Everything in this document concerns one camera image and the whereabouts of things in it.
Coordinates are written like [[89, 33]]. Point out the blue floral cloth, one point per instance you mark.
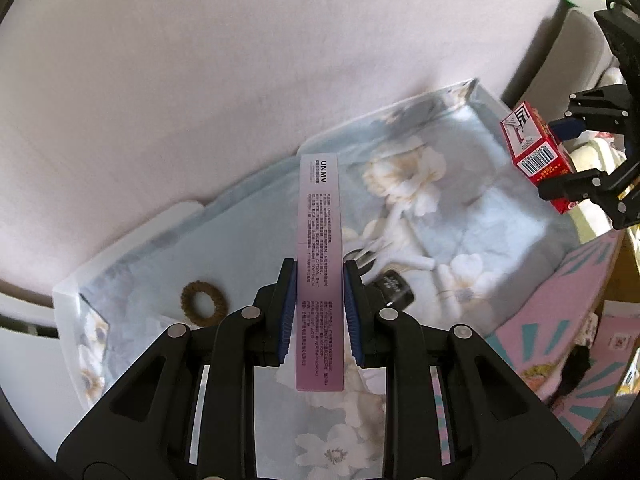
[[450, 185]]

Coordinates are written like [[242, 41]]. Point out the green floral blanket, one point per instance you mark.
[[587, 216]]

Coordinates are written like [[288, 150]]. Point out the white door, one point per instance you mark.
[[25, 360]]

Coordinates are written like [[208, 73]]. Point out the grey cushion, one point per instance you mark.
[[565, 60]]

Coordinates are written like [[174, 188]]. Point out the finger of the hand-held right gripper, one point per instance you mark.
[[567, 127], [575, 185]]

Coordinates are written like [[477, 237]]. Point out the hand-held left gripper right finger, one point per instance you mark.
[[352, 315]]

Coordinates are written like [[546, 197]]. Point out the red snack box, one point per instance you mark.
[[535, 145]]

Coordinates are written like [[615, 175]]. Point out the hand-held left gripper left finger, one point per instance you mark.
[[287, 310]]

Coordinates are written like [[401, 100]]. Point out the long pink box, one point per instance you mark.
[[320, 220]]

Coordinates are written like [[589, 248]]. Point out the black scrunchie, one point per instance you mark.
[[575, 367]]

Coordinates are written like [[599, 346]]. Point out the small black jar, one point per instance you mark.
[[395, 287]]

